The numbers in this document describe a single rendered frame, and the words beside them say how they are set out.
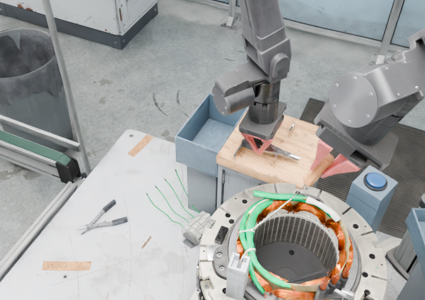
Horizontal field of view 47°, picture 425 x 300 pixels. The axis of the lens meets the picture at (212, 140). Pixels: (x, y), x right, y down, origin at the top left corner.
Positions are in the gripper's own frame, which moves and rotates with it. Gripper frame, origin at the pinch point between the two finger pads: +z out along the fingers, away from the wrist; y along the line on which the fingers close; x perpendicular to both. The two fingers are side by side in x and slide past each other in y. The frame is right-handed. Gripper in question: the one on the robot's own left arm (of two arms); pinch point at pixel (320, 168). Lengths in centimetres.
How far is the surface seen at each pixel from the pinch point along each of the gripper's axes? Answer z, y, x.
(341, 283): 8.9, 11.9, -6.8
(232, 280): 20.3, 0.5, -9.6
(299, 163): 25.1, 0.8, 26.4
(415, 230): 17.8, 25.3, 22.5
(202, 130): 41, -21, 33
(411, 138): 99, 55, 178
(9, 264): 85, -41, -4
